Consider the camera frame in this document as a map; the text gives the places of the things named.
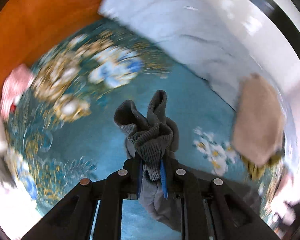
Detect light blue pillow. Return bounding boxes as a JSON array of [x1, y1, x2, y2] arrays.
[[99, 0, 300, 107]]

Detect orange wooden headboard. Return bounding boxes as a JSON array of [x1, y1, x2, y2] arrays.
[[0, 0, 102, 99]]

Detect olive yellow knit garment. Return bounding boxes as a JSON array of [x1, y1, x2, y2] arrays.
[[241, 151, 284, 180]]

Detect pink patterned cloth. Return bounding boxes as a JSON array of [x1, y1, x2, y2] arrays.
[[0, 64, 35, 120]]

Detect teal floral blanket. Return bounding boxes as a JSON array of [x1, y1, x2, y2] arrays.
[[5, 18, 291, 240]]

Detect beige fuzzy garment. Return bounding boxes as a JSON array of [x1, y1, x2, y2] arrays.
[[232, 74, 285, 166]]

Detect dark grey pants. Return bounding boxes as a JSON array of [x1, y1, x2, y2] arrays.
[[114, 90, 181, 231]]

